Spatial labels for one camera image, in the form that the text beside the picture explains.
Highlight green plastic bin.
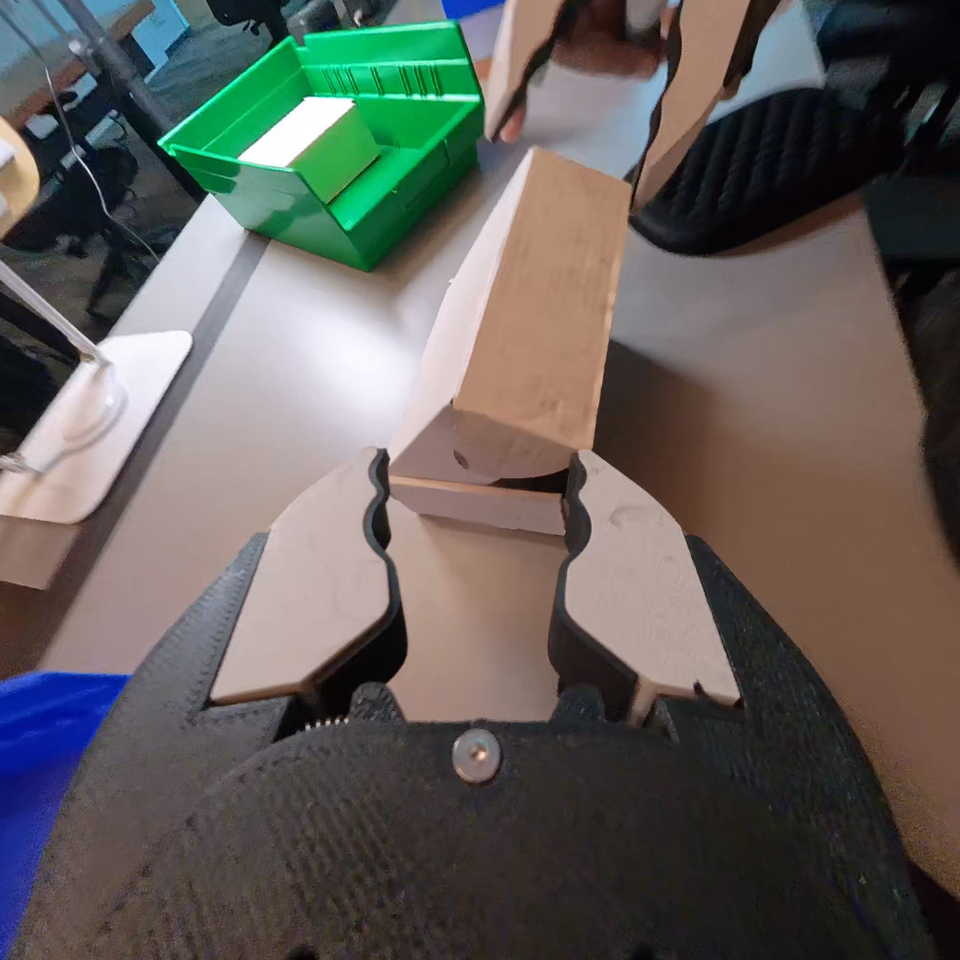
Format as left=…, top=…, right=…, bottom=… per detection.
left=157, top=21, right=485, bottom=273

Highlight white cardboard mailer box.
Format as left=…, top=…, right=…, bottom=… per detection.
left=388, top=146, right=633, bottom=537
left=236, top=96, right=381, bottom=205

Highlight person's right hand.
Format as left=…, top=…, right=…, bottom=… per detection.
left=555, top=15, right=669, bottom=80

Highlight blue plastic bin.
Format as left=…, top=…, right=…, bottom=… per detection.
left=0, top=671, right=132, bottom=946

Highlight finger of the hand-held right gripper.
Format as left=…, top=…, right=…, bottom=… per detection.
left=628, top=0, right=781, bottom=213
left=483, top=0, right=571, bottom=144

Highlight grey desk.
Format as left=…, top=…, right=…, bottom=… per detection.
left=0, top=0, right=960, bottom=901

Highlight black metal table leg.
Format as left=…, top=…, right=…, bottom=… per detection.
left=60, top=0, right=207, bottom=200

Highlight wooden board document stand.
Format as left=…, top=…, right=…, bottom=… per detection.
left=0, top=112, right=194, bottom=526

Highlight black chair armrest pad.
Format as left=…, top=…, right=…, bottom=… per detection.
left=628, top=88, right=901, bottom=258

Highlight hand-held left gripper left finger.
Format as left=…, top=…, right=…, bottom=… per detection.
left=208, top=447, right=411, bottom=711

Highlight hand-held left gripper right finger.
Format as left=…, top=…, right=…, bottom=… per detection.
left=549, top=448, right=744, bottom=727

